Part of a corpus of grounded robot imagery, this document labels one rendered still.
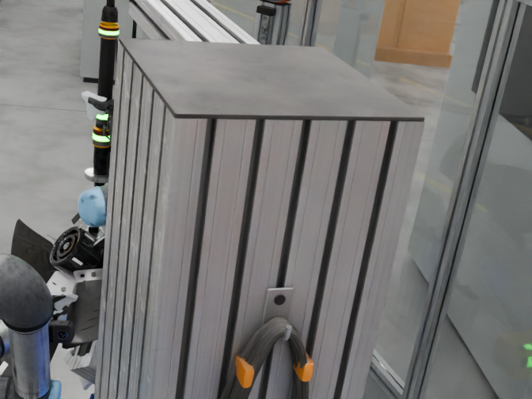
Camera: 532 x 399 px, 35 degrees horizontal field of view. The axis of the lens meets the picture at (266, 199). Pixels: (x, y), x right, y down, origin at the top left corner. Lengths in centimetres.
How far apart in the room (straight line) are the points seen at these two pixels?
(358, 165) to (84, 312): 130
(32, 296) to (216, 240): 84
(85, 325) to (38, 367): 25
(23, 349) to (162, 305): 93
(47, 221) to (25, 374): 333
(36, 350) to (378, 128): 107
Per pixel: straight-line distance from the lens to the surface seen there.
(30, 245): 243
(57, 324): 192
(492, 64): 185
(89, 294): 207
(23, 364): 176
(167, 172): 75
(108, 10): 190
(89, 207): 166
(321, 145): 78
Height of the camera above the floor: 226
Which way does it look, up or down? 24 degrees down
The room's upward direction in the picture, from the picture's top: 9 degrees clockwise
